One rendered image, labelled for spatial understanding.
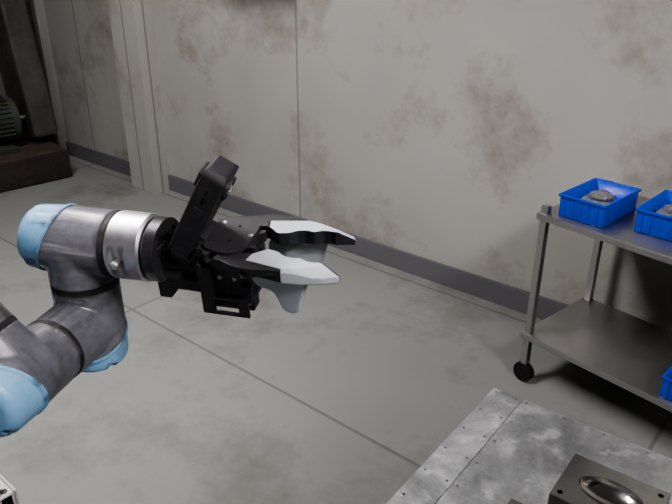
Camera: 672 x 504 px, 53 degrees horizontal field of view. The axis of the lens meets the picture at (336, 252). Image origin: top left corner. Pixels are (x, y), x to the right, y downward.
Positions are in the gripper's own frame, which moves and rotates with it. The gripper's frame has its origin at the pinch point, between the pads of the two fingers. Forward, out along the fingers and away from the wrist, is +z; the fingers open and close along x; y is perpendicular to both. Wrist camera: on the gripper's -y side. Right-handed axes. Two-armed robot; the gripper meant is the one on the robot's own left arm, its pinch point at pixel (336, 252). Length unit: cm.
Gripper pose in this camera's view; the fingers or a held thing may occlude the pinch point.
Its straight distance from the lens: 67.0
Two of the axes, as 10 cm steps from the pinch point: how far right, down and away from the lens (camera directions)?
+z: 9.7, 1.1, -2.2
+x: -2.4, 5.3, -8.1
